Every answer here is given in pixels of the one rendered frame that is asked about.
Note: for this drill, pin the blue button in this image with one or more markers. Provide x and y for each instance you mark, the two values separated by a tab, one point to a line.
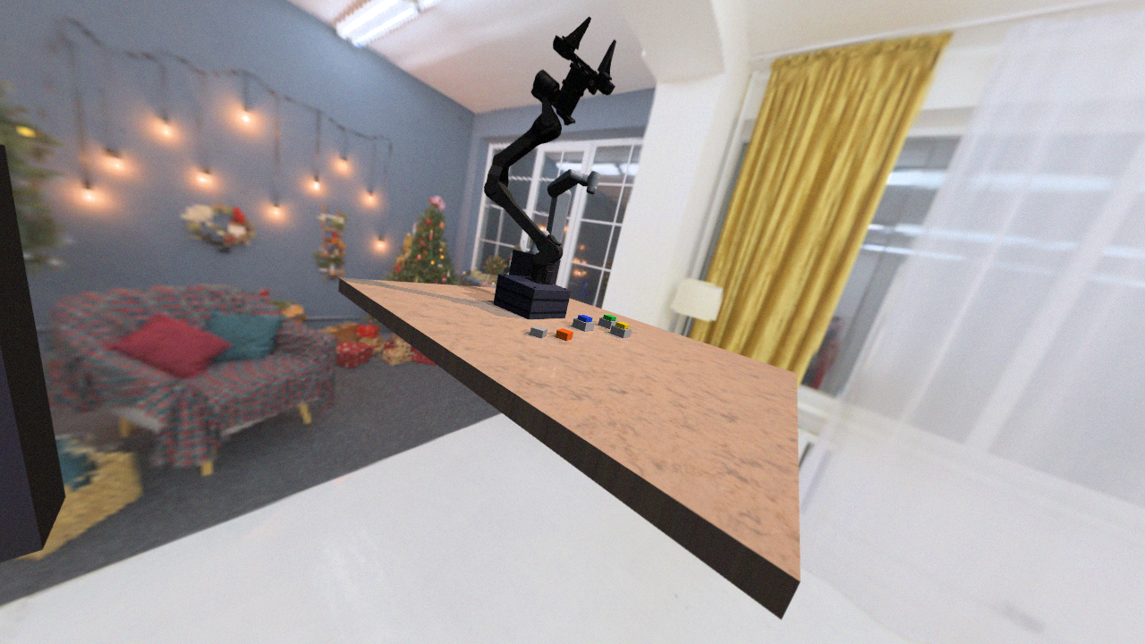
584	323

